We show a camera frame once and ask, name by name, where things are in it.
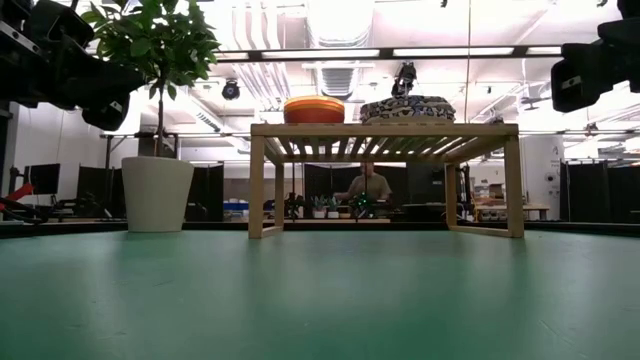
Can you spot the orange plastic bowl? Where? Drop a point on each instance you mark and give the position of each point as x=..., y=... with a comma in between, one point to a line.
x=314, y=116

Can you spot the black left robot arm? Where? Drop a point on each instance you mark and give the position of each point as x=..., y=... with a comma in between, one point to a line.
x=30, y=60

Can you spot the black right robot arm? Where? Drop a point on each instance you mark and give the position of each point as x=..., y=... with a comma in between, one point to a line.
x=622, y=55

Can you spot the wooden slatted shelf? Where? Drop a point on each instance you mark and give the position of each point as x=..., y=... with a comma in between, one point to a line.
x=385, y=130

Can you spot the green leafy plant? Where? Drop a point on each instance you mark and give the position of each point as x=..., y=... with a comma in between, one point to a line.
x=160, y=45

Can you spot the white plant pot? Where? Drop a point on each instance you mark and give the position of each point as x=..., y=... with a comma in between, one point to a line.
x=157, y=195

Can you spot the black room partition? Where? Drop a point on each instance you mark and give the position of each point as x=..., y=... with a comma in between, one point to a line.
x=420, y=182
x=585, y=190
x=622, y=192

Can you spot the black ceiling lamp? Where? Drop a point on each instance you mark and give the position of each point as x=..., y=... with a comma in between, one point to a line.
x=230, y=90
x=404, y=77

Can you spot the wooden background table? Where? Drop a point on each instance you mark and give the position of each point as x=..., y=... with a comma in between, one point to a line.
x=510, y=206

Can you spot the blue storage bin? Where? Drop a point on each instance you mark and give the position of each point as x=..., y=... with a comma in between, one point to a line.
x=235, y=205

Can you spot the person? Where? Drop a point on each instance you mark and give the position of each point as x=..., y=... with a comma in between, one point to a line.
x=370, y=186

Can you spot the small potted plant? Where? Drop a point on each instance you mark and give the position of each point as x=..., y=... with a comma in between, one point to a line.
x=320, y=209
x=333, y=209

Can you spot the black device green lights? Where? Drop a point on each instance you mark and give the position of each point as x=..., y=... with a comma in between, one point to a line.
x=361, y=204

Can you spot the green table mat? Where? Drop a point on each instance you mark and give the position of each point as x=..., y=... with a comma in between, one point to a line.
x=350, y=300

